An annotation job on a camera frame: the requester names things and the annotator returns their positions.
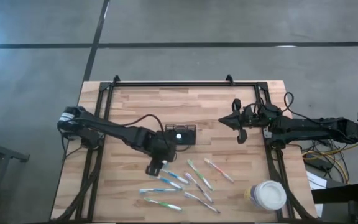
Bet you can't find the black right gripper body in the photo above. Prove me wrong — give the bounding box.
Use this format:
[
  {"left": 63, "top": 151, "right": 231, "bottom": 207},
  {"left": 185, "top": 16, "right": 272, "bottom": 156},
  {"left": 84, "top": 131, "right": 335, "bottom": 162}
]
[{"left": 232, "top": 98, "right": 260, "bottom": 145}]

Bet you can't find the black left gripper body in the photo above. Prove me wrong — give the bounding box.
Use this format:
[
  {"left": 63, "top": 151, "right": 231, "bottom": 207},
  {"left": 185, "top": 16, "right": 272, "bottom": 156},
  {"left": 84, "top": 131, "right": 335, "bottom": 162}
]
[{"left": 145, "top": 130, "right": 167, "bottom": 177}]

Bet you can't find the blue white toothbrush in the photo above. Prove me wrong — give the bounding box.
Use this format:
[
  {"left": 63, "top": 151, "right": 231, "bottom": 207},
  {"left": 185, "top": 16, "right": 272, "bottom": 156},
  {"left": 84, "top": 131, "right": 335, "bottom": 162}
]
[
  {"left": 162, "top": 169, "right": 190, "bottom": 184},
  {"left": 156, "top": 175, "right": 183, "bottom": 190},
  {"left": 139, "top": 187, "right": 178, "bottom": 195}
]

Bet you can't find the green white toothbrush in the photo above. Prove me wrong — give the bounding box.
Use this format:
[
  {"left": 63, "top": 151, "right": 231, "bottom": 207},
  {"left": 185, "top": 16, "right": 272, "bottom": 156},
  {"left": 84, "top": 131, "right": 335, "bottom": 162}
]
[
  {"left": 143, "top": 197, "right": 183, "bottom": 212},
  {"left": 186, "top": 159, "right": 214, "bottom": 192}
]

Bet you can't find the red white toothbrush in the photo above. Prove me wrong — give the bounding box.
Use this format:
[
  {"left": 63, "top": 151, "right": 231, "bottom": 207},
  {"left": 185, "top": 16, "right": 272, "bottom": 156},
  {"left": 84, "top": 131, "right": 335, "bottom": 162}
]
[{"left": 204, "top": 157, "right": 234, "bottom": 184}]

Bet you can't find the purple white toothbrush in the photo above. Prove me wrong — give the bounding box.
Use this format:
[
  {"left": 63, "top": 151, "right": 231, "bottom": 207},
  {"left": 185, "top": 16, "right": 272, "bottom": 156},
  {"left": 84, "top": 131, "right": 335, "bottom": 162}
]
[
  {"left": 185, "top": 172, "right": 214, "bottom": 203},
  {"left": 183, "top": 192, "right": 221, "bottom": 215}
]

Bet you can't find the white-lidded round tub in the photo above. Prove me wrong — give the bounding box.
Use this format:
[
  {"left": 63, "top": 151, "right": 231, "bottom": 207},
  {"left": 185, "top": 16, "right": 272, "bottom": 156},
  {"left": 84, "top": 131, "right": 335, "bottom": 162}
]
[{"left": 244, "top": 180, "right": 288, "bottom": 212}]

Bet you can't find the black power brick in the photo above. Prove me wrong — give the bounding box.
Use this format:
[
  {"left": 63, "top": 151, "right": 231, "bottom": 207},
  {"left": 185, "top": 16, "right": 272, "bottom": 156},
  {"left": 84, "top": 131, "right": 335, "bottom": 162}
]
[{"left": 303, "top": 157, "right": 333, "bottom": 172}]

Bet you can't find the white paper sheet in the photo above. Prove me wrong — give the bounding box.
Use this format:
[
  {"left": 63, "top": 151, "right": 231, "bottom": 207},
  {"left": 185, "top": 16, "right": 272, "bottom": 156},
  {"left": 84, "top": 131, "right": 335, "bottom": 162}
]
[{"left": 306, "top": 170, "right": 328, "bottom": 191}]

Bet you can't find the black beam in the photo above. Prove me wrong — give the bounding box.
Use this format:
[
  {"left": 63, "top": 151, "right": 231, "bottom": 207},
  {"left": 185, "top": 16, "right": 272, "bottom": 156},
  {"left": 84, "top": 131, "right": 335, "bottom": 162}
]
[{"left": 311, "top": 182, "right": 358, "bottom": 205}]

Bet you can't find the black wire caddy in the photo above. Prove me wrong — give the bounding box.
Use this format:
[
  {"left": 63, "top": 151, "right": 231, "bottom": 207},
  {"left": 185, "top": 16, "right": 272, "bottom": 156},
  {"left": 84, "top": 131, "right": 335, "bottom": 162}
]
[{"left": 165, "top": 123, "right": 198, "bottom": 146}]

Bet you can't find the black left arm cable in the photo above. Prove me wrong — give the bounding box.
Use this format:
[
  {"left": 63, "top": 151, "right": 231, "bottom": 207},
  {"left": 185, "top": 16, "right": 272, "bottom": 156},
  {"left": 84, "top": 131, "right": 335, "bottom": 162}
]
[{"left": 121, "top": 113, "right": 193, "bottom": 153}]

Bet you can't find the black aluminium rig frame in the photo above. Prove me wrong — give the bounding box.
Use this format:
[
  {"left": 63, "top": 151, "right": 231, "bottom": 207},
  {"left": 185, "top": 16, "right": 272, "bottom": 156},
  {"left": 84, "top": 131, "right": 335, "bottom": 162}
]
[{"left": 52, "top": 74, "right": 318, "bottom": 223}]

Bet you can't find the yellow cable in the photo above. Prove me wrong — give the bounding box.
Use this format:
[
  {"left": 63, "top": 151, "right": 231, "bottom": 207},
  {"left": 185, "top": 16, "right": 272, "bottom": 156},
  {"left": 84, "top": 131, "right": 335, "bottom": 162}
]
[{"left": 301, "top": 150, "right": 351, "bottom": 184}]

